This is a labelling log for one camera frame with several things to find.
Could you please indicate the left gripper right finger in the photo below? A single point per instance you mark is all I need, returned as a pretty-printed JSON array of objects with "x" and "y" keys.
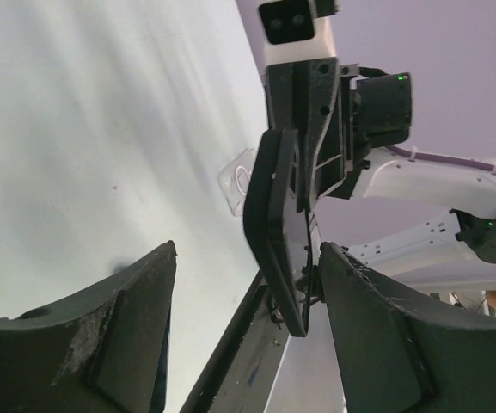
[{"x": 400, "y": 350}]

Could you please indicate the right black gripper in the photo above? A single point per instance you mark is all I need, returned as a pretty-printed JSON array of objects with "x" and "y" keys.
[{"x": 343, "y": 113}]

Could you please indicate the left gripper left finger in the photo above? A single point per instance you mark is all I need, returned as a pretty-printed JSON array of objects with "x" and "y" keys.
[{"x": 102, "y": 349}]

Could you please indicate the clear phone case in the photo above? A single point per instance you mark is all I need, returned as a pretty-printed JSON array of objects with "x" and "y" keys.
[{"x": 233, "y": 179}]

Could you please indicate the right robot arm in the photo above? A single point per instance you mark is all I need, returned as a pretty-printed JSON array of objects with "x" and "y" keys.
[{"x": 464, "y": 187}]

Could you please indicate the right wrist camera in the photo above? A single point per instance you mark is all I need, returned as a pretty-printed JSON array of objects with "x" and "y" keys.
[{"x": 297, "y": 30}]

